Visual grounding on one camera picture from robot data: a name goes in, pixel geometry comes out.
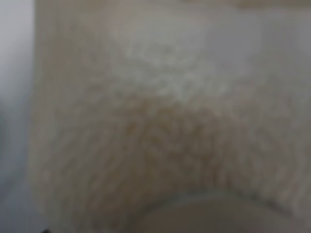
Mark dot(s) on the pink labelled drink bottle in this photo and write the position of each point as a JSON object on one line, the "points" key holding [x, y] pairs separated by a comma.
{"points": [[172, 116]]}

